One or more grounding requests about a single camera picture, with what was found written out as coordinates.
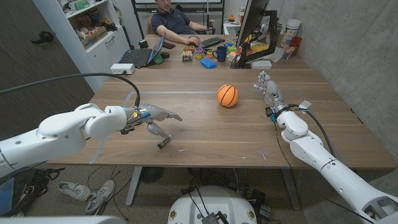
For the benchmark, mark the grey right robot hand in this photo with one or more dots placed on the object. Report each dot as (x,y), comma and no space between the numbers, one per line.
(271,91)

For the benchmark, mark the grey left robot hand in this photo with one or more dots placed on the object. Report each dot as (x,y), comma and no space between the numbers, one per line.
(154,119)

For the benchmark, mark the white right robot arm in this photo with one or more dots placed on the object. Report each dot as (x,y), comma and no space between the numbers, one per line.
(329,165)

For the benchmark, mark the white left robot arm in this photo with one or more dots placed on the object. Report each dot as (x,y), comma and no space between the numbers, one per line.
(62,133)

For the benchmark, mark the green ball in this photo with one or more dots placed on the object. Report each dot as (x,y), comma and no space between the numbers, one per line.
(158,59)

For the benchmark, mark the open black laptop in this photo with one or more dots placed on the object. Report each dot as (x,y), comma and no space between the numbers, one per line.
(143,54)

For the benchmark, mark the white box under monitor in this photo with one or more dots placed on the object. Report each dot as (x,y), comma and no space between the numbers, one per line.
(261,64)

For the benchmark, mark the orange basketball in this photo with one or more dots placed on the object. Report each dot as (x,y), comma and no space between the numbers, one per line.
(227,96)

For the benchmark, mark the red cup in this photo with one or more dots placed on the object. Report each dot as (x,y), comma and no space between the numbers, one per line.
(295,43)

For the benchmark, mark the white power strip box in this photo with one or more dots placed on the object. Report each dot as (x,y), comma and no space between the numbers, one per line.
(122,68)

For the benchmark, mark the dark blue mug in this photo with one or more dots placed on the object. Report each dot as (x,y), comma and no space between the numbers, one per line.
(221,53)

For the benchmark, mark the white cylindrical canister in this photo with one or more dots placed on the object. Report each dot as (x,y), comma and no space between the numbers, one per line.
(291,31)

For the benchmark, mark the black computer mouse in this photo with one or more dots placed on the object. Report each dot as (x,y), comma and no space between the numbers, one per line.
(164,55)

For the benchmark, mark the blue sponge block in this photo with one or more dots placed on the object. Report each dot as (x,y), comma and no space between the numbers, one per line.
(208,63)

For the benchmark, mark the black computer monitor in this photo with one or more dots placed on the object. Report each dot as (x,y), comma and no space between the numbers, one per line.
(253,21)

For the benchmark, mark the black smartphone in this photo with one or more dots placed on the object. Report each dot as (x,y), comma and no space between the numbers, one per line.
(168,45)

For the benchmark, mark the black keyboard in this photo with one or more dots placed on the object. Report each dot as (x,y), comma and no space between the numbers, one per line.
(211,42)

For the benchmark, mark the grey sneaker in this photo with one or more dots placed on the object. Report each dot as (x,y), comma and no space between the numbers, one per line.
(102,196)
(74,190)

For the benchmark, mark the seated man in dark polo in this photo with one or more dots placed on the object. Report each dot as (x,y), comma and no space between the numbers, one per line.
(177,23)

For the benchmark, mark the cardboard box on shelf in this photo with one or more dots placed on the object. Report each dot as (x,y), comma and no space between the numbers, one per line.
(93,36)

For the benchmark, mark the white shelf cabinet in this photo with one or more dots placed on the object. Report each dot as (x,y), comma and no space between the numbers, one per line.
(93,34)

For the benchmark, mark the white robot torso base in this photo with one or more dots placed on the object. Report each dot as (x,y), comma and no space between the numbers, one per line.
(212,207)

